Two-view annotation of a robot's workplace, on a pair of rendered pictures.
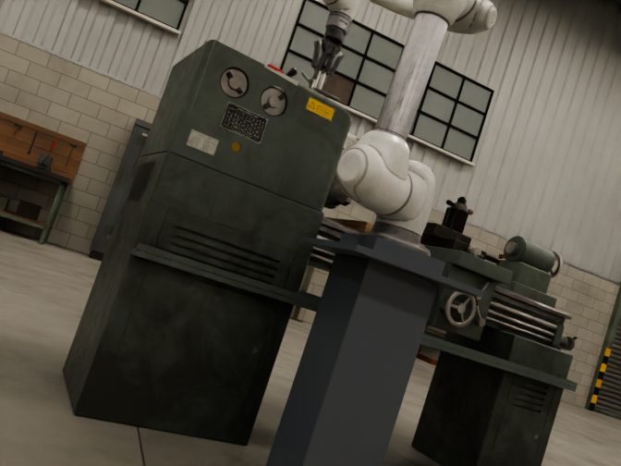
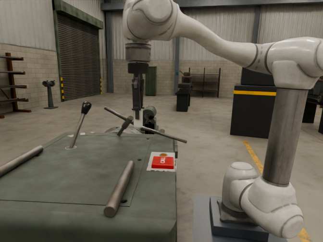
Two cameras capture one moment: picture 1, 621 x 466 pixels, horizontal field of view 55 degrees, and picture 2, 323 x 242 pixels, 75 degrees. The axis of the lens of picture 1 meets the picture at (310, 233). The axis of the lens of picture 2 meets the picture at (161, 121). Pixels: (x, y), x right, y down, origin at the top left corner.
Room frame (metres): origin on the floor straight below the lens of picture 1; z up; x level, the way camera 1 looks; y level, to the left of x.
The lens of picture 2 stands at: (1.77, 0.79, 1.51)
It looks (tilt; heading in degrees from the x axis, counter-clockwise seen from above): 13 degrees down; 299
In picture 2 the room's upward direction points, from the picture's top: 1 degrees clockwise
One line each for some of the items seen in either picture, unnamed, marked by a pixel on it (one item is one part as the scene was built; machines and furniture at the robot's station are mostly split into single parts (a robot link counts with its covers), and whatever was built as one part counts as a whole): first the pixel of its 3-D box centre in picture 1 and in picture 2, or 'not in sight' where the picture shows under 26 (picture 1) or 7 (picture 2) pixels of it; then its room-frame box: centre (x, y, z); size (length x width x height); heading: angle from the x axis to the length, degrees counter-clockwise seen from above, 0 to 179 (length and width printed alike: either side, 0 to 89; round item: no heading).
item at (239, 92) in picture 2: not in sight; (256, 94); (2.34, -5.57, 0.98); 1.81 x 1.22 x 1.95; 100
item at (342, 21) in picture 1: (337, 25); (138, 54); (2.22, 0.15, 1.57); 0.09 x 0.09 x 0.06
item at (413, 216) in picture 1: (407, 196); (240, 184); (1.89, -0.25, 0.97); 0.18 x 0.16 x 0.22; 137
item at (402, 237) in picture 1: (400, 240); (235, 205); (1.90, -0.28, 0.83); 0.22 x 0.18 x 0.06; 110
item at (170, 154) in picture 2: (274, 82); (161, 169); (2.05, 0.28, 1.23); 0.13 x 0.08 x 0.06; 116
